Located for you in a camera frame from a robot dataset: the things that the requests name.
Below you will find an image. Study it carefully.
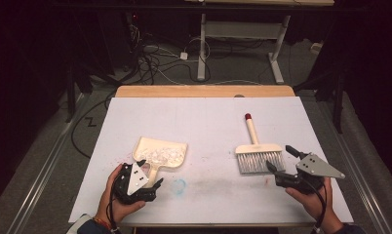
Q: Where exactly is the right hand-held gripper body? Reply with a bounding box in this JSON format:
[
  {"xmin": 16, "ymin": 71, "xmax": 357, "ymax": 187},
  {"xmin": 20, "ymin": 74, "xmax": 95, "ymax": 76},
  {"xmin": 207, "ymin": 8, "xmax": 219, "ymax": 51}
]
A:
[{"xmin": 274, "ymin": 152, "xmax": 346, "ymax": 195}]

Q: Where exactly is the pile of white paper scraps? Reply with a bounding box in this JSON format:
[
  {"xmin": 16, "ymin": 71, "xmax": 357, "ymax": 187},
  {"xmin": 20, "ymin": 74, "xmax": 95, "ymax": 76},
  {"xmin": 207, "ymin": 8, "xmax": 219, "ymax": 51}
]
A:
[{"xmin": 140, "ymin": 146, "xmax": 186, "ymax": 166}]

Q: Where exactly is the person's right hand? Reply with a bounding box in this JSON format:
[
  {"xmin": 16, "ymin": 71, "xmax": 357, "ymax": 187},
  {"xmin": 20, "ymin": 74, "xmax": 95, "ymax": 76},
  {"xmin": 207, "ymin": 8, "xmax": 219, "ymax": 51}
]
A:
[{"xmin": 285, "ymin": 177, "xmax": 340, "ymax": 229}]

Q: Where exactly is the black metal stand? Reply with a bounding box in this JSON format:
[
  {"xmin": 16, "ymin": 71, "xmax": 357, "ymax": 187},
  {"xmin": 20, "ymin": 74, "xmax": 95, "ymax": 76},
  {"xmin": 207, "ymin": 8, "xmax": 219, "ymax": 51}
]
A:
[{"xmin": 64, "ymin": 62, "xmax": 79, "ymax": 124}]

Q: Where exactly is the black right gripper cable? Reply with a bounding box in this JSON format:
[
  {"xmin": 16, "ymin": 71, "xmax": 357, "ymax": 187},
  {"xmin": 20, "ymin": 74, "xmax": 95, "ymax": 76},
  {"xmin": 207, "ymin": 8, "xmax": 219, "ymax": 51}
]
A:
[{"xmin": 300, "ymin": 176, "xmax": 329, "ymax": 234}]

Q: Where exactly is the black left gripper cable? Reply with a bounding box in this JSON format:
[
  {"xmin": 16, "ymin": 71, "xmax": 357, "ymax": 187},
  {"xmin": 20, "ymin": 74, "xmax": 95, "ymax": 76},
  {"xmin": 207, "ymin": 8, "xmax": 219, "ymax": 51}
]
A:
[{"xmin": 106, "ymin": 169, "xmax": 124, "ymax": 234}]

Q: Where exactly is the metal floor rail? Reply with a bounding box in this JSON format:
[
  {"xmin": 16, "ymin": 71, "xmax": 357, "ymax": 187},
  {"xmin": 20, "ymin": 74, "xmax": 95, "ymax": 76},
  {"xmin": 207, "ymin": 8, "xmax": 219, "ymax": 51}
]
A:
[
  {"xmin": 317, "ymin": 97, "xmax": 392, "ymax": 234},
  {"xmin": 5, "ymin": 92, "xmax": 92, "ymax": 234}
]

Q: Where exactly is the white power strip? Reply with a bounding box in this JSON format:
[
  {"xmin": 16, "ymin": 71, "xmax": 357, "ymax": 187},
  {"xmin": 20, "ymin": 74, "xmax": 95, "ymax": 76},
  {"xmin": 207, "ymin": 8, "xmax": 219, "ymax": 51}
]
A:
[{"xmin": 310, "ymin": 42, "xmax": 325, "ymax": 55}]

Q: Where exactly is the white table cover sheet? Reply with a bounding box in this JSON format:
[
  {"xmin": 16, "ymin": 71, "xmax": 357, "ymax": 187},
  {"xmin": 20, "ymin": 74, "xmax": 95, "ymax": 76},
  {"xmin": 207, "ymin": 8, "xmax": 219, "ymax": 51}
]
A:
[{"xmin": 68, "ymin": 96, "xmax": 354, "ymax": 226}]

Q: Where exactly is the cream brush with red-tipped handle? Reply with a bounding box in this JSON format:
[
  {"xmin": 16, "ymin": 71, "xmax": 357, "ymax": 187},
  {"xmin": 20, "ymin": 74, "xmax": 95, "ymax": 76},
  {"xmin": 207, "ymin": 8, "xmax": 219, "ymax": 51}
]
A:
[{"xmin": 234, "ymin": 112, "xmax": 287, "ymax": 176}]

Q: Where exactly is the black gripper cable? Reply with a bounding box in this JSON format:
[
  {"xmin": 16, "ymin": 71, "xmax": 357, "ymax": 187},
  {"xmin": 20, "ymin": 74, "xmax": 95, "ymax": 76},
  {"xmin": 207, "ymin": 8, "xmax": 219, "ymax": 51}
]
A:
[
  {"xmin": 106, "ymin": 169, "xmax": 124, "ymax": 234},
  {"xmin": 300, "ymin": 176, "xmax": 329, "ymax": 234}
]

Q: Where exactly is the cream plastic dustpan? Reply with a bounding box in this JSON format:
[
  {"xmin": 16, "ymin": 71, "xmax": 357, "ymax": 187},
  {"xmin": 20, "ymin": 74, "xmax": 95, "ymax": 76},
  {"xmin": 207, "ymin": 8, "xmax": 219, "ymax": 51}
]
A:
[{"xmin": 132, "ymin": 136, "xmax": 188, "ymax": 189}]

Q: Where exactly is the tangle of black floor cables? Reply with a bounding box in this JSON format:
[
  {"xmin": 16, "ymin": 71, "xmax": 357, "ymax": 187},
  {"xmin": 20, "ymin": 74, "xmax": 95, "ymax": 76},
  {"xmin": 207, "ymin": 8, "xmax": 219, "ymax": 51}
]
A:
[{"xmin": 125, "ymin": 13, "xmax": 213, "ymax": 86}]

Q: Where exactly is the white metal desk frame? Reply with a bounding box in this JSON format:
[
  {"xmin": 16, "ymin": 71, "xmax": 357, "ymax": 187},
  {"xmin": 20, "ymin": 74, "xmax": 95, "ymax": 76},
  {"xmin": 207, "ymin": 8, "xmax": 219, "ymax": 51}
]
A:
[{"xmin": 183, "ymin": 0, "xmax": 335, "ymax": 85}]

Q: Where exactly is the person's left hand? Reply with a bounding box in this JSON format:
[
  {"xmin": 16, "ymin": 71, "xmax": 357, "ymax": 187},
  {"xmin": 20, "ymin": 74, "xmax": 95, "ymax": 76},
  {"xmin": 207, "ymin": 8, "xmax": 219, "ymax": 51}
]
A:
[{"xmin": 98, "ymin": 163, "xmax": 146, "ymax": 225}]

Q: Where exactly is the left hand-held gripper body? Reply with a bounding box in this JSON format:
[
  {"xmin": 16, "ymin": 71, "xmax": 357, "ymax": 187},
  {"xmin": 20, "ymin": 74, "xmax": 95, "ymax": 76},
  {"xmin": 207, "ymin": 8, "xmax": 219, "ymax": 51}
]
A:
[{"xmin": 113, "ymin": 160, "xmax": 158, "ymax": 206}]

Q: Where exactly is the long black floor cable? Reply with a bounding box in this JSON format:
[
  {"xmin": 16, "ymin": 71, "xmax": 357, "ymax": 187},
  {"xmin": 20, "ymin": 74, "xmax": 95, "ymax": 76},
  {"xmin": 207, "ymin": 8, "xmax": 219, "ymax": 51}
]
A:
[{"xmin": 70, "ymin": 96, "xmax": 115, "ymax": 160}]

